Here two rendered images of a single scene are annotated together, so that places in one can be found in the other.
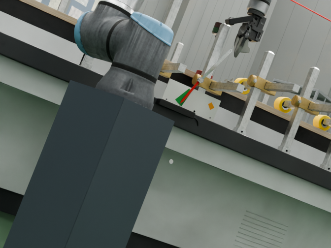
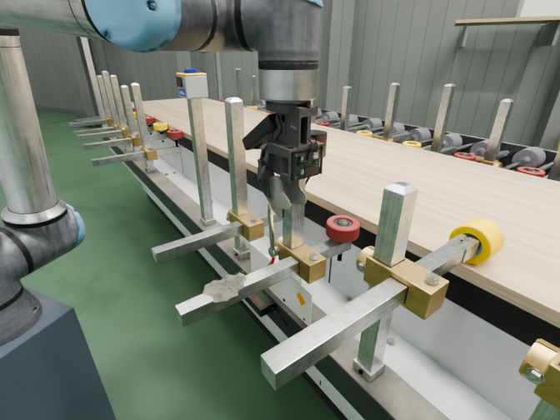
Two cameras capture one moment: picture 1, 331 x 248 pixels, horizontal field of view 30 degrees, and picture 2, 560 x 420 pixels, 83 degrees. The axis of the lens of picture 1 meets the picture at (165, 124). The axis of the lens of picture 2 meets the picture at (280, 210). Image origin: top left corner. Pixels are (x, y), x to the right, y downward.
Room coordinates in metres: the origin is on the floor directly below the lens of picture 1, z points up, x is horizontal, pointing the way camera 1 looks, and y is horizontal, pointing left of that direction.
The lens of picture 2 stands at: (2.49, -0.68, 1.27)
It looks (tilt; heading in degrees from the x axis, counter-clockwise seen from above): 26 degrees down; 74
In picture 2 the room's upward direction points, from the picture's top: straight up
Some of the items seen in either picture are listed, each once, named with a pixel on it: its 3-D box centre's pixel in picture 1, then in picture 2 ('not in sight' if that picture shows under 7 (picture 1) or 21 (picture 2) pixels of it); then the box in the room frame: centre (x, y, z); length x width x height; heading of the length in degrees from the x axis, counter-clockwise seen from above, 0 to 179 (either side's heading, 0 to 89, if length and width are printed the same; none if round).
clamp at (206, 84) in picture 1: (207, 84); (299, 256); (2.71, -0.11, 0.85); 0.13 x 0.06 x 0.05; 110
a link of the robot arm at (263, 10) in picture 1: (257, 8); (289, 86); (2.65, -0.19, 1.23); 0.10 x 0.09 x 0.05; 20
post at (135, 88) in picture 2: not in sight; (143, 132); (2.27, 1.09, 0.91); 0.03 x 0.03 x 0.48; 20
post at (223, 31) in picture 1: (206, 74); (292, 237); (2.70, -0.09, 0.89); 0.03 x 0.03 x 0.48; 20
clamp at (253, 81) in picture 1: (262, 84); (397, 277); (2.79, -0.34, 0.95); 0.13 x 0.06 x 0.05; 110
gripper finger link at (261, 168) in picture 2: (244, 37); (271, 172); (2.62, -0.18, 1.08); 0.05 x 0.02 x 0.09; 20
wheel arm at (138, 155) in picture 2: not in sight; (139, 155); (2.24, 1.03, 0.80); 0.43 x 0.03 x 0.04; 20
